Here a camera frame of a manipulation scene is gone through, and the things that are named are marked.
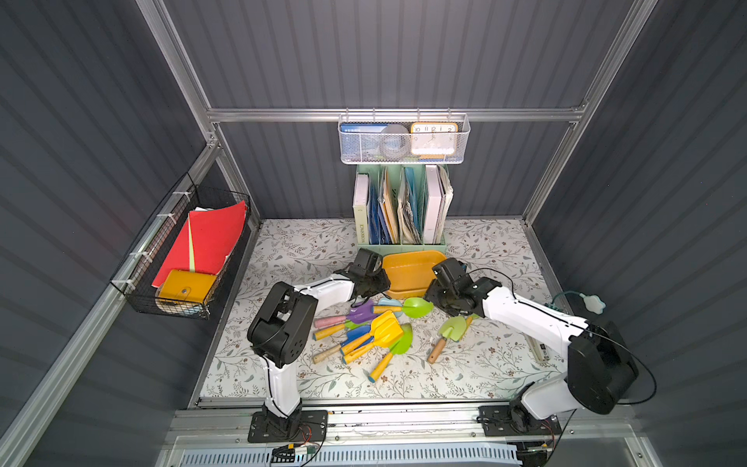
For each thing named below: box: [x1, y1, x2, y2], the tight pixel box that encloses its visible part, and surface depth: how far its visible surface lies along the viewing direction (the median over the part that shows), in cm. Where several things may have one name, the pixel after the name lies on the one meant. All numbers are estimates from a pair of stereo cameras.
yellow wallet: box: [158, 268, 217, 304], surface depth 65 cm
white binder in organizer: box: [423, 164, 443, 245], surface depth 100 cm
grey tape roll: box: [379, 123, 411, 159], surface depth 90 cm
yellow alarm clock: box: [409, 121, 459, 156], surface depth 90 cm
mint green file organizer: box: [352, 163, 451, 254], surface depth 101 cm
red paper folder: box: [151, 200, 249, 288], surface depth 76 cm
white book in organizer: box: [352, 174, 370, 245], surface depth 95 cm
